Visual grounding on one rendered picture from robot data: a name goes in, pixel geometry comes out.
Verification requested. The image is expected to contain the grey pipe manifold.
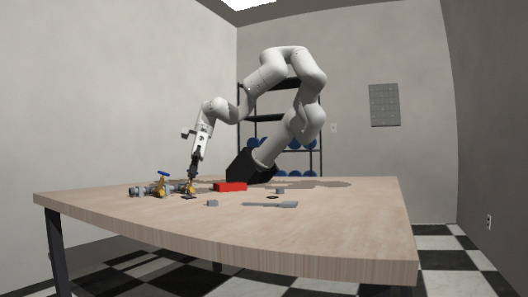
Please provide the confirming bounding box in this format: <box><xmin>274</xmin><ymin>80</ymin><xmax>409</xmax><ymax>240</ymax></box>
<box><xmin>129</xmin><ymin>171</ymin><xmax>195</xmax><ymax>197</ymax></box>

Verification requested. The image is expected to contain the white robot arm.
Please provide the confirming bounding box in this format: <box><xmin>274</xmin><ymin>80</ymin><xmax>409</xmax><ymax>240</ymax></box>
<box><xmin>181</xmin><ymin>46</ymin><xmax>327</xmax><ymax>169</ymax></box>

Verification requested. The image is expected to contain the grey hex nut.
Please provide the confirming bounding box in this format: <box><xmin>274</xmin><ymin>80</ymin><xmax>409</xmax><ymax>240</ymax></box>
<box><xmin>207</xmin><ymin>200</ymin><xmax>219</xmax><ymax>207</ymax></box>

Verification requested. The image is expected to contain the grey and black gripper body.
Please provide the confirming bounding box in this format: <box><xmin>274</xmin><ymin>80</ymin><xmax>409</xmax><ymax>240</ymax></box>
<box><xmin>191</xmin><ymin>130</ymin><xmax>211</xmax><ymax>161</ymax></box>

